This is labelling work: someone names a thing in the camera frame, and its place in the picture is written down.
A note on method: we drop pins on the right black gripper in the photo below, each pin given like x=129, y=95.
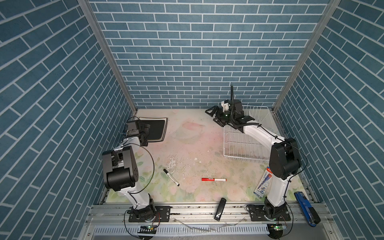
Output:
x=218, y=116

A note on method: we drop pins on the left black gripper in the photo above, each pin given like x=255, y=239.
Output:
x=145, y=129

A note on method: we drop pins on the black square plate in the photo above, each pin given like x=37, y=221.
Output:
x=158, y=128

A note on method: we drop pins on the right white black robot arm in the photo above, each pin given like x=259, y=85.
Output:
x=284, y=153

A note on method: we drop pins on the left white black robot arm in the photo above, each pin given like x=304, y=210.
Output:
x=121, y=174

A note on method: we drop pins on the red marker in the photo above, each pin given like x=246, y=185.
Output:
x=214, y=179

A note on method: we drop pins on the black capped white marker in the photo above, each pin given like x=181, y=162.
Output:
x=171, y=177

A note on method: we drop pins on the black remote control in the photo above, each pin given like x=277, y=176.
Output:
x=220, y=209

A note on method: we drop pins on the blue black box cutter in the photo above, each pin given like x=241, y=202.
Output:
x=308, y=211

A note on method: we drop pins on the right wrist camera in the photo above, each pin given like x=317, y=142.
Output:
x=226, y=105

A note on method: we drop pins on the white wire dish rack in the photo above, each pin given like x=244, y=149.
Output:
x=254, y=144

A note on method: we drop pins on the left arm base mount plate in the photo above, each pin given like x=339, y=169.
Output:
x=162, y=213

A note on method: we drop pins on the aluminium front rail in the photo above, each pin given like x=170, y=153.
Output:
x=189, y=213

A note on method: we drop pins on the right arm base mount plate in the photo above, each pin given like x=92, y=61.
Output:
x=259, y=213

